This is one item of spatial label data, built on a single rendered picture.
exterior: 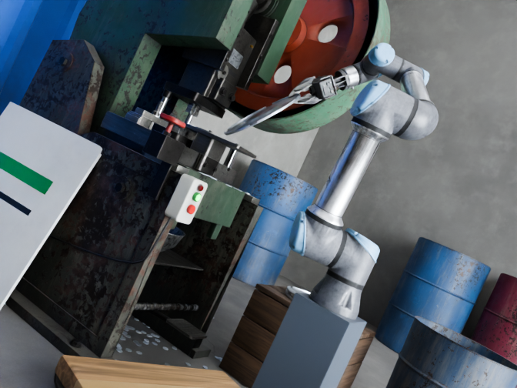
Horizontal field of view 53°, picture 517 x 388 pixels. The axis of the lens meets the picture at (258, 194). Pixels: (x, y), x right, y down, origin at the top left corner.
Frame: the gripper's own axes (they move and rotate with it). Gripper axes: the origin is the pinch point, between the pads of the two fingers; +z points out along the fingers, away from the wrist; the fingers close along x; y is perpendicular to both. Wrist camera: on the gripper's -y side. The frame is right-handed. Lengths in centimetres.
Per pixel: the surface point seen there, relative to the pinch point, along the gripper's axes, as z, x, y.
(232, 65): 12.1, -16.2, -14.3
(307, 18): -34, -24, -39
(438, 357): -14, 100, 30
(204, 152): 34.5, 7.8, -4.5
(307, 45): -28.1, -13.7, -34.6
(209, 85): 23.7, -12.4, -10.0
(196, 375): 68, 29, 85
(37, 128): 82, -17, -31
